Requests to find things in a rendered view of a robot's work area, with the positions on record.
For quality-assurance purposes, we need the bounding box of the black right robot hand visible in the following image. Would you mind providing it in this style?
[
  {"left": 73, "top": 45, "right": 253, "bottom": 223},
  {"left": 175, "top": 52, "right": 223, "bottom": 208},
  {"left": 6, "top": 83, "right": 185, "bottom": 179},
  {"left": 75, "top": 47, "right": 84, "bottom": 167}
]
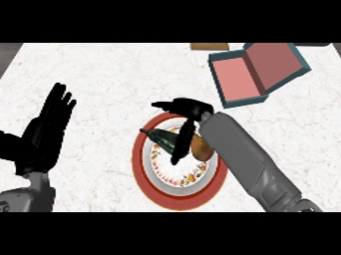
[{"left": 151, "top": 97, "right": 216, "bottom": 166}]

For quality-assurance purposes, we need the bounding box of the brown pear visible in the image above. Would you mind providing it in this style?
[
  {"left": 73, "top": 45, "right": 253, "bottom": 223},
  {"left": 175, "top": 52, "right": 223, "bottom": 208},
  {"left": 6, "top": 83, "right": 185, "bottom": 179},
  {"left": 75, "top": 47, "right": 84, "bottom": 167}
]
[{"left": 189, "top": 131, "right": 216, "bottom": 162}]

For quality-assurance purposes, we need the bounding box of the dark green eggplant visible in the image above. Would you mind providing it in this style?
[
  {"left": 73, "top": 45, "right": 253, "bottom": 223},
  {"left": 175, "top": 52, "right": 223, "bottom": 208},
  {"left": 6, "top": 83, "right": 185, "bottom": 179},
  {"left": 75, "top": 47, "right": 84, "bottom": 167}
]
[{"left": 139, "top": 127, "right": 180, "bottom": 156}]

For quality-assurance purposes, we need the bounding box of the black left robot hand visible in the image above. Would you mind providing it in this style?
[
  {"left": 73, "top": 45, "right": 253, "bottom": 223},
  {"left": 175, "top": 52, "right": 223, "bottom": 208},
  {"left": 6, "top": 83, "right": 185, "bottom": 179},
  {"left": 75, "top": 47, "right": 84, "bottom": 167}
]
[{"left": 0, "top": 82, "right": 78, "bottom": 176}]

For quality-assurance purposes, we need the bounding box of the red rimmed floral plate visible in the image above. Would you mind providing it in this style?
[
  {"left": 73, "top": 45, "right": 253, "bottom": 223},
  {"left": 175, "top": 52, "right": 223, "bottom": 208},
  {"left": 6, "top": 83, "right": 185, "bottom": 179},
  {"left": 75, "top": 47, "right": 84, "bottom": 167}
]
[{"left": 132, "top": 112, "right": 229, "bottom": 211}]

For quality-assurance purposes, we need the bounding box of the teal and pink cardboard box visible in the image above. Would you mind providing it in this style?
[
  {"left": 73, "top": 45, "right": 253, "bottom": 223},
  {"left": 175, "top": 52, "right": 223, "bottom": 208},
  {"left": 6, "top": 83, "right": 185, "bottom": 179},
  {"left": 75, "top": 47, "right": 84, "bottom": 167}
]
[{"left": 207, "top": 42, "right": 312, "bottom": 110}]

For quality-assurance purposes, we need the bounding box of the brown wooden block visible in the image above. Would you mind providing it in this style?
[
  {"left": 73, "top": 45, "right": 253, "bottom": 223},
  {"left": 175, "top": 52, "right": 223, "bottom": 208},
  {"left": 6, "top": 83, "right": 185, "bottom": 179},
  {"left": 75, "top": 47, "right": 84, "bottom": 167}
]
[{"left": 189, "top": 42, "right": 231, "bottom": 52}]

